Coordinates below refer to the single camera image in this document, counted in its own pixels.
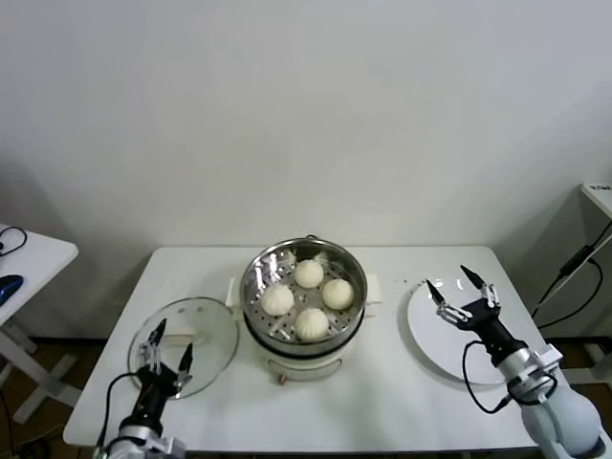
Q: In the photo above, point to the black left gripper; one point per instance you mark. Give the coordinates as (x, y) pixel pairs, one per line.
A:
(153, 387)

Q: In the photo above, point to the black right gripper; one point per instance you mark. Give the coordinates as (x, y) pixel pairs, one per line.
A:
(490, 325)

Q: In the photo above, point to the white steamed baozi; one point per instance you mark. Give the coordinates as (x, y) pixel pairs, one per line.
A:
(277, 299)
(308, 273)
(311, 323)
(337, 293)

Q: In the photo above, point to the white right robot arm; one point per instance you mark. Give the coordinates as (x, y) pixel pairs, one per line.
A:
(559, 421)

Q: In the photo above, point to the stainless steel steamer basket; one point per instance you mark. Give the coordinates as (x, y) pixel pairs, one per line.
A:
(258, 282)

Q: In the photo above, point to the glass pot lid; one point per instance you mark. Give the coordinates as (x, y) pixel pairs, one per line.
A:
(210, 334)

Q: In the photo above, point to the white oval plate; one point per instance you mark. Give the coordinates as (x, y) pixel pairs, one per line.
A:
(430, 334)

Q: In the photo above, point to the white electric pot base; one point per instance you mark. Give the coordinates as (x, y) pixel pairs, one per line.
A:
(306, 361)

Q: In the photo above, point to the white side table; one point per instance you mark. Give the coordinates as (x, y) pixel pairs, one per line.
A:
(38, 258)

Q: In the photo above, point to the white shelf with label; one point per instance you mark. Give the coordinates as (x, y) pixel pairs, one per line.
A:
(600, 189)

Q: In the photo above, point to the blue computer mouse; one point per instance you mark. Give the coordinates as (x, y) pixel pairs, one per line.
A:
(9, 284)

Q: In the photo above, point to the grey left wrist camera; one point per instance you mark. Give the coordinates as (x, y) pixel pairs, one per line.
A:
(165, 445)

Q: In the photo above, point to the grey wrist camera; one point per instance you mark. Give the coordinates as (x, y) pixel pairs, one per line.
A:
(165, 445)
(547, 358)

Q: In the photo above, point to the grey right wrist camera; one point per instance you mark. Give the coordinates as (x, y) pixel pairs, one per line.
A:
(547, 358)

